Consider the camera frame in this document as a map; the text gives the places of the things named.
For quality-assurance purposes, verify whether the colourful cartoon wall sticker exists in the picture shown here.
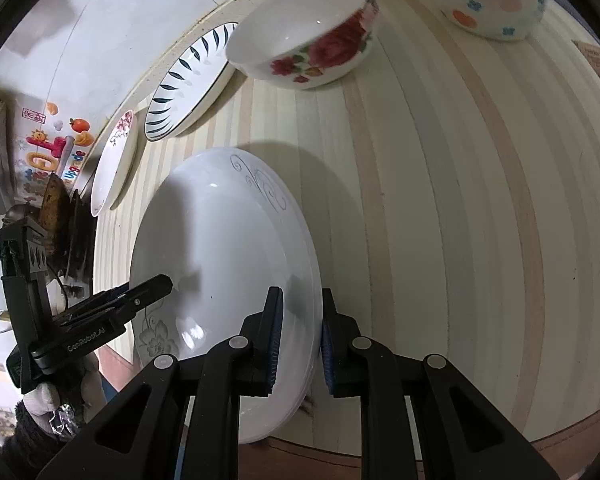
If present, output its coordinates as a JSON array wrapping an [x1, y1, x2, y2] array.
[[10, 93, 99, 206]]

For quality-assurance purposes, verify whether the white blue-leaf plate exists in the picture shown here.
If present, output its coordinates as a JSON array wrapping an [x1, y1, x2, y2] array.
[[144, 22, 237, 142]]

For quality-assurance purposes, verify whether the large white swirl plate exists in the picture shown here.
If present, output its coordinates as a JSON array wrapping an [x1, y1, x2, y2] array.
[[130, 148, 323, 443]]

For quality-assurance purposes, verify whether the small white floral plate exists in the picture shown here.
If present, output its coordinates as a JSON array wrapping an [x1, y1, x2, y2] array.
[[91, 110, 138, 218]]

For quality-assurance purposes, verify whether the gloved left hand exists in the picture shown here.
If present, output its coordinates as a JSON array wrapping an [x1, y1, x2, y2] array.
[[23, 352, 107, 441]]

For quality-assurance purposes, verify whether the white rose pattern bowl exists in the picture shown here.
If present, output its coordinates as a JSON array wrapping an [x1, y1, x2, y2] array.
[[225, 0, 379, 90]]

